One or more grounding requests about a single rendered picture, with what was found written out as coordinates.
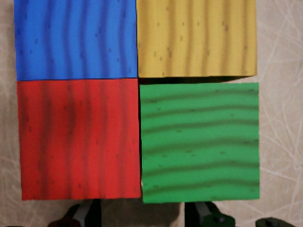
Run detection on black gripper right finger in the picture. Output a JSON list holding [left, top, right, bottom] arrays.
[[184, 201, 296, 227]]

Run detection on blue wooden cube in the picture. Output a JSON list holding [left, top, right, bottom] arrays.
[[14, 0, 139, 83]]

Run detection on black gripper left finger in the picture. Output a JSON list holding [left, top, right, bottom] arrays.
[[47, 199, 101, 227]]

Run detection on yellow wooden cube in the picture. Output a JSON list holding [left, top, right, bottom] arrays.
[[136, 0, 258, 84]]

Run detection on red cube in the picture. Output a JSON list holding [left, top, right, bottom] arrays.
[[17, 79, 141, 201]]

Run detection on green wood-grain cube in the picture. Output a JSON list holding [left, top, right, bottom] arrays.
[[140, 82, 259, 203]]

